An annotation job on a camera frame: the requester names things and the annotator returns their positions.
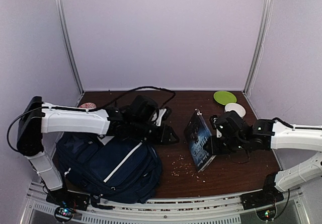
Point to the aluminium front rail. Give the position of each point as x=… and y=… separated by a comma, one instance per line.
x=213, y=209

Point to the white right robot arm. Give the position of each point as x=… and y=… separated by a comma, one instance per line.
x=266, y=135

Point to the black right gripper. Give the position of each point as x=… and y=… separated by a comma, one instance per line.
x=212, y=148

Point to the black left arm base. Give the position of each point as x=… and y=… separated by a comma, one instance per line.
x=68, y=199

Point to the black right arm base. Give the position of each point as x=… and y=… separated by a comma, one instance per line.
x=268, y=195

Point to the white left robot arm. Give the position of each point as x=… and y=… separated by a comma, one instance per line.
x=41, y=117

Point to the orange patterned bowl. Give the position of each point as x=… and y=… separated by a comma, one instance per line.
x=88, y=105

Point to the white bowl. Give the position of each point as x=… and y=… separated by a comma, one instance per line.
x=239, y=109

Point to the aluminium frame post left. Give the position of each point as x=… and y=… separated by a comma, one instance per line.
x=67, y=45

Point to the dark Wuthering Heights book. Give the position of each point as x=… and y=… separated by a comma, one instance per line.
x=197, y=133

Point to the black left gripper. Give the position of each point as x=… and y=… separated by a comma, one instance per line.
x=166, y=139

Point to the aluminium frame post right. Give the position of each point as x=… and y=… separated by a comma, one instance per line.
x=259, y=46

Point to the aluminium frame post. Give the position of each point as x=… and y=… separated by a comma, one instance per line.
x=67, y=45
x=259, y=46

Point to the navy blue backpack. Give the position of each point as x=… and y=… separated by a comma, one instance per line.
x=122, y=170

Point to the green plate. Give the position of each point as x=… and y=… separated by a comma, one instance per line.
x=224, y=97

